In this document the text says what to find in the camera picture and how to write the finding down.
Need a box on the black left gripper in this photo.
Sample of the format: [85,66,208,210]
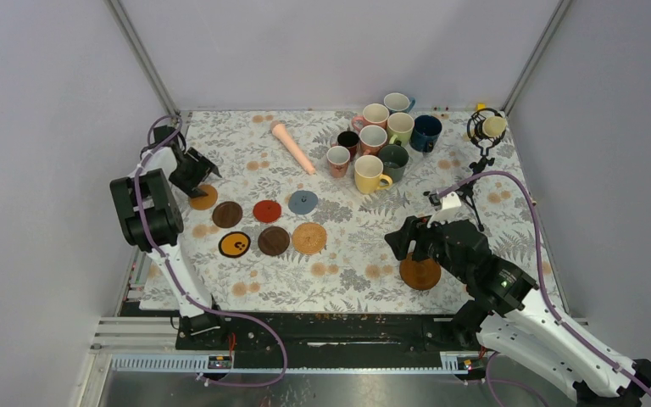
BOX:
[169,148,219,198]

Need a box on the small pink patterned mug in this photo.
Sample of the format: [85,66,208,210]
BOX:
[326,145,351,178]

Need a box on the red smiley coaster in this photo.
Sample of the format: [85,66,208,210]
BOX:
[253,200,282,224]

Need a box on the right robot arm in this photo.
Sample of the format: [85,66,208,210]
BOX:
[385,216,651,406]

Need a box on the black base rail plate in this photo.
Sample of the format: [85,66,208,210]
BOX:
[175,313,481,371]

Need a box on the aluminium frame rail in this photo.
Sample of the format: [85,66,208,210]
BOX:
[104,0,180,114]

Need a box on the white blue-handled mug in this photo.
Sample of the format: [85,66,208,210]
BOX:
[383,92,415,114]

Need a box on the pink mug back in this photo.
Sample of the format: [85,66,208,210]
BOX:
[351,103,390,133]

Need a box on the cream microphone in shockmount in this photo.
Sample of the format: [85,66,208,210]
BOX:
[466,108,508,148]

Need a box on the navy blue mug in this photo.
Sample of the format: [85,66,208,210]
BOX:
[409,114,442,153]

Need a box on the pink mug centre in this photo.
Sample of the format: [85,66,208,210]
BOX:
[359,125,388,155]

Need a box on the brown ceramic saucer near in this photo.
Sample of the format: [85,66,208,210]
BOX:
[399,253,442,291]

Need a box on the dark green mug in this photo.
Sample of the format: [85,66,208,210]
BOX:
[377,143,409,183]

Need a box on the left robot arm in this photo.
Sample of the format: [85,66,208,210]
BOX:
[109,148,230,348]

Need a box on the black mug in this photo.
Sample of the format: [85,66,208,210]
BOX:
[336,131,359,161]

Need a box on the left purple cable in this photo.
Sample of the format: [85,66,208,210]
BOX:
[133,114,288,388]

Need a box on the purple cable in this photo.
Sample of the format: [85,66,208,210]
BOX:
[435,170,651,407]
[133,114,288,388]

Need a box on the light brown round coaster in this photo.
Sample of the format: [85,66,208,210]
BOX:
[189,184,219,210]

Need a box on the yellow mug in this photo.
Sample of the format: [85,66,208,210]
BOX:
[354,155,393,194]

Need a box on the floral tablecloth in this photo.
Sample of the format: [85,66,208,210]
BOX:
[136,109,567,315]

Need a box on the light green mug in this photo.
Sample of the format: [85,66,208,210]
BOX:
[387,112,415,145]

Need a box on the blue-grey smiley coaster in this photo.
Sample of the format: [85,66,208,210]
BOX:
[288,190,319,215]

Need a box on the orange black smiley coaster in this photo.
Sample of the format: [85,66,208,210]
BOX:
[218,231,252,259]

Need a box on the dark walnut coaster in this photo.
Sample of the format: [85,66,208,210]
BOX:
[212,201,243,229]
[258,226,291,256]

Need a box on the pink silicone microphone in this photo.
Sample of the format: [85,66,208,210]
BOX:
[270,120,316,175]

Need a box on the woven rattan coaster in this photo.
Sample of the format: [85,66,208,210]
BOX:
[292,222,327,255]

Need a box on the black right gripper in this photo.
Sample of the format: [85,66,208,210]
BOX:
[383,209,471,283]

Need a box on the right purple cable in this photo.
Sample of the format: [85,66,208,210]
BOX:
[435,170,651,407]

